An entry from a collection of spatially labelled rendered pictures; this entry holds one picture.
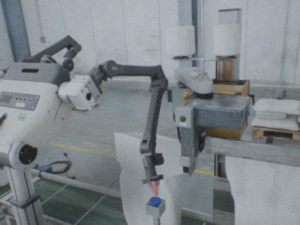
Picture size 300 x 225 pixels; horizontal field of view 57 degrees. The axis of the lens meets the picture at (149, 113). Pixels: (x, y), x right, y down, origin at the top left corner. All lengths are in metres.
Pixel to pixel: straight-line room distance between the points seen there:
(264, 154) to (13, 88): 1.26
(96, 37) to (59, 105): 6.77
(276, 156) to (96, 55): 7.03
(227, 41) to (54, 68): 0.86
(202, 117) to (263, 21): 5.18
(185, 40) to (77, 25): 6.95
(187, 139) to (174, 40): 0.55
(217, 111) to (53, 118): 0.73
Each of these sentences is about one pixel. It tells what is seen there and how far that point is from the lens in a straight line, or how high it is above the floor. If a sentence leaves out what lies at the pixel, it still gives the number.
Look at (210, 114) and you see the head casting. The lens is 1.31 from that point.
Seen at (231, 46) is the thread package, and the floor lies 1.57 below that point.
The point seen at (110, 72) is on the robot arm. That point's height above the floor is 1.51.
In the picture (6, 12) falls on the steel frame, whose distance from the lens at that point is 9.98.
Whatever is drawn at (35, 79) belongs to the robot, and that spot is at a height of 1.50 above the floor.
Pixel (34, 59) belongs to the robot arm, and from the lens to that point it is 1.77.
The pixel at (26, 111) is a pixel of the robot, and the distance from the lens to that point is 1.33.
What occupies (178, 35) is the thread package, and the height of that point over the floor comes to 1.64.
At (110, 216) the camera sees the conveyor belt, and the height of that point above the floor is 0.38.
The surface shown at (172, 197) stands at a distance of 1.77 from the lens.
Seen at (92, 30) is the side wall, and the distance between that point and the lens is 8.07.
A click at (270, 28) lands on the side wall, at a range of 6.39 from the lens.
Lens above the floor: 1.72
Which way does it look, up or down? 18 degrees down
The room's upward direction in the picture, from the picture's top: 4 degrees counter-clockwise
